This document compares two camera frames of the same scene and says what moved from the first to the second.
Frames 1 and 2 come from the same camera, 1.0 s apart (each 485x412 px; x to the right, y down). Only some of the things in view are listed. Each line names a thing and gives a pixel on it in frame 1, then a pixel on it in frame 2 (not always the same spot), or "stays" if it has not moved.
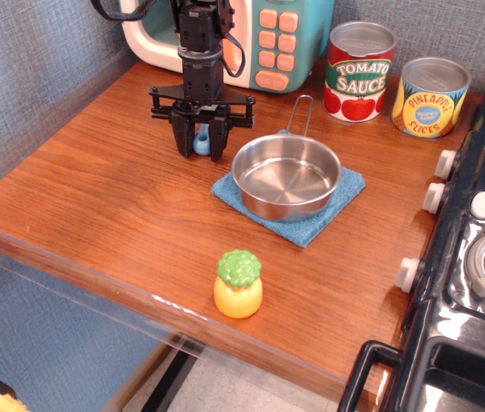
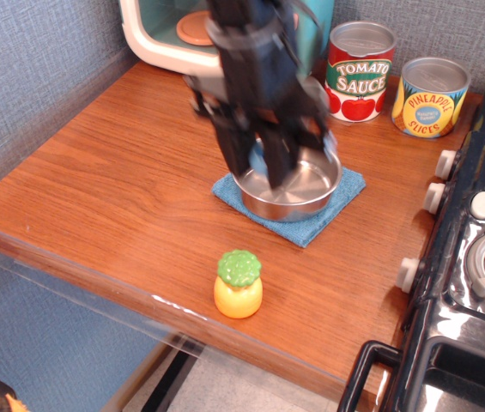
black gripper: (203, 92) to (265, 76)
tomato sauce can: (360, 58) stays
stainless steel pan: (287, 177) stays
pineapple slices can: (430, 97) stays
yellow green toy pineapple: (239, 290) stays
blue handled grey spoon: (202, 141) to (257, 158)
